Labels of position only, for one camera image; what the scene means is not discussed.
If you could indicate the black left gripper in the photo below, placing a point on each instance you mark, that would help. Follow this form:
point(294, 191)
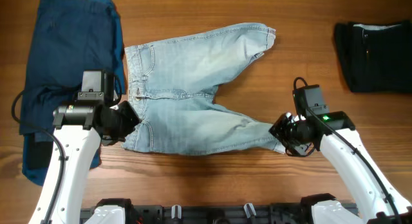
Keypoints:
point(127, 118)

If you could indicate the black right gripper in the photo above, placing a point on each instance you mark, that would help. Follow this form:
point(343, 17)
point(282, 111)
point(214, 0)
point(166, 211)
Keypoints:
point(282, 130)

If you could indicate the light blue denim shorts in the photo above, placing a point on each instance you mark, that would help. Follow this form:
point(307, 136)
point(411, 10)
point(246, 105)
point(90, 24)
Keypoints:
point(172, 84)

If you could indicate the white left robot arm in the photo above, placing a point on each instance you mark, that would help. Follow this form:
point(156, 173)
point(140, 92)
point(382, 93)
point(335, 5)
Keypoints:
point(81, 127)

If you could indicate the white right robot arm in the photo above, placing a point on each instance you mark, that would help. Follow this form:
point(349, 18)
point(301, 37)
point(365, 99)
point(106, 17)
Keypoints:
point(335, 136)

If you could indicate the dark blue folded garment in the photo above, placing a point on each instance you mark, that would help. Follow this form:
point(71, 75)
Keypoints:
point(70, 36)

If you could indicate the black folded garment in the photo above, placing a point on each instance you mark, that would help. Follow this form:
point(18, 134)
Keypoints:
point(375, 58)

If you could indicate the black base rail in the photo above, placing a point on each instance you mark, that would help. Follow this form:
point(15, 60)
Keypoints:
point(269, 213)

